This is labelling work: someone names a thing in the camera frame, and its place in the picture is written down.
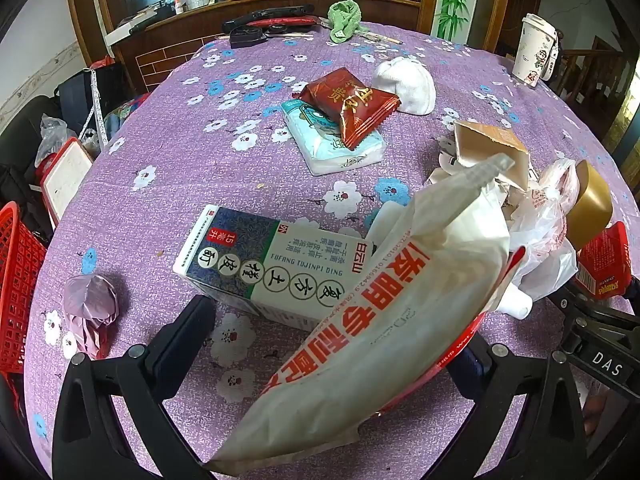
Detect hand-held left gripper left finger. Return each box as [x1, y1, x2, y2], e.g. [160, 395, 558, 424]
[51, 294, 221, 480]

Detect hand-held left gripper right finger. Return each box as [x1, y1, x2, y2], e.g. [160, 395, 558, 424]
[395, 332, 603, 480]

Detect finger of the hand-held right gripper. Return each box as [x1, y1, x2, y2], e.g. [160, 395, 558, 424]
[546, 280, 640, 348]

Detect small bright red snack packet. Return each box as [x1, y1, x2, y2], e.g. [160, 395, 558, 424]
[575, 221, 633, 301]

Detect white plastic bag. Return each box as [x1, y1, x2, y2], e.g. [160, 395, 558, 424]
[505, 157, 581, 301]

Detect blue white medicine box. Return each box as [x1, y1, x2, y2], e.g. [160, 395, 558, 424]
[172, 205, 373, 332]

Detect gold tape roll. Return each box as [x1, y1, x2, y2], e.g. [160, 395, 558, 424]
[565, 160, 615, 251]

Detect purple plastic bag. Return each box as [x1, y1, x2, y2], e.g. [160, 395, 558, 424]
[62, 274, 121, 361]

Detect white red-print wet wipe packet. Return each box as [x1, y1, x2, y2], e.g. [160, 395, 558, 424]
[205, 154, 516, 476]

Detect red plastic basket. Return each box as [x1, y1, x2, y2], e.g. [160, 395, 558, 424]
[0, 201, 49, 411]

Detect teal cartoon tissue packet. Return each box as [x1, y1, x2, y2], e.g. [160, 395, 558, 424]
[281, 99, 387, 177]

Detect dark red snack packet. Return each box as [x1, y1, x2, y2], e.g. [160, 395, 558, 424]
[298, 67, 402, 151]

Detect white sock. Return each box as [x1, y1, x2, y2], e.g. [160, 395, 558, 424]
[372, 56, 436, 116]

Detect white plastic tube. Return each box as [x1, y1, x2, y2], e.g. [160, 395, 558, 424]
[492, 285, 532, 320]

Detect purple floral tablecloth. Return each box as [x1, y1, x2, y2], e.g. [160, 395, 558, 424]
[30, 20, 640, 480]

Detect torn cardboard box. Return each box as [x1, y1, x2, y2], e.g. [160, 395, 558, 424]
[452, 121, 531, 192]

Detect red white tray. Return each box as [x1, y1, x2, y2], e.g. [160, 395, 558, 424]
[42, 137, 96, 226]

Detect orange-topped white item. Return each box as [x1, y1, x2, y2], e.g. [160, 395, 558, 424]
[425, 140, 516, 221]

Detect colourful shopping bag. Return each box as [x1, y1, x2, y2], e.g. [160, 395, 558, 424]
[102, 95, 151, 136]

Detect wooden chair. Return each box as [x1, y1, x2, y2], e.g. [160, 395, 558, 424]
[550, 35, 640, 151]

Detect clear plastic bag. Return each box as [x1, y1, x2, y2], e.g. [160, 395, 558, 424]
[34, 114, 68, 166]

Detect dark blue bag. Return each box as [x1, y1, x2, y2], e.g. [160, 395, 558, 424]
[55, 62, 131, 136]

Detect black sofa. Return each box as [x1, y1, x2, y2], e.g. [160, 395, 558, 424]
[0, 95, 61, 241]

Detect white printed cup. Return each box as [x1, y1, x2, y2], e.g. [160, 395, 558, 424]
[514, 12, 560, 86]

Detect wooden counter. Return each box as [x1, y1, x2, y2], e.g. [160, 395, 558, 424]
[107, 0, 426, 96]

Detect white flat box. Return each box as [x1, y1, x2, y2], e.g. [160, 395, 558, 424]
[105, 17, 151, 41]

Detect red black hand tool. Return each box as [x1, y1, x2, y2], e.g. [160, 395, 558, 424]
[222, 14, 321, 33]

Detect wooden chopsticks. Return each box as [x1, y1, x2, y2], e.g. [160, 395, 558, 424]
[362, 30, 403, 45]

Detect green cloth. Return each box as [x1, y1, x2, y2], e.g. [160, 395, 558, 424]
[327, 0, 365, 44]

